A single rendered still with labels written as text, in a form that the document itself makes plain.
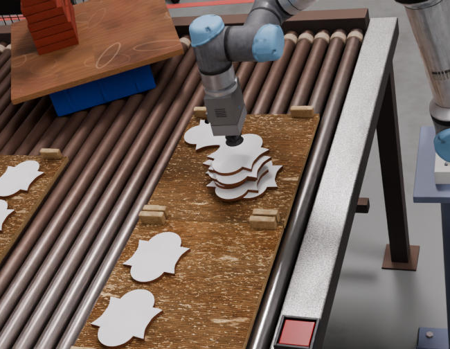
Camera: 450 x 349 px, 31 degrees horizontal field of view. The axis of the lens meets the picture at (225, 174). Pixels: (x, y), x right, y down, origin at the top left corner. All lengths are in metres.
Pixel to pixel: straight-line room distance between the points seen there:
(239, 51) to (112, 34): 0.85
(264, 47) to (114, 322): 0.64
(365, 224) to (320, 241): 1.37
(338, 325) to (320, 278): 1.12
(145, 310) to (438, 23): 0.80
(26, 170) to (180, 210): 0.49
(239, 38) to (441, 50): 0.41
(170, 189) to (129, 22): 0.73
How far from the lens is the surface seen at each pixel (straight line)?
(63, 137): 2.29
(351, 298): 2.84
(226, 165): 1.86
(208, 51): 1.69
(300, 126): 2.03
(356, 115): 2.07
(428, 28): 1.54
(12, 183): 2.14
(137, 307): 1.67
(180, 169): 1.99
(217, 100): 1.75
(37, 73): 2.39
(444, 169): 1.89
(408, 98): 3.72
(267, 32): 1.65
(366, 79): 2.20
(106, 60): 2.33
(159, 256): 1.75
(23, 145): 2.33
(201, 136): 2.06
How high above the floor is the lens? 2.12
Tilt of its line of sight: 38 degrees down
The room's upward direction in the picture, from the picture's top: 15 degrees counter-clockwise
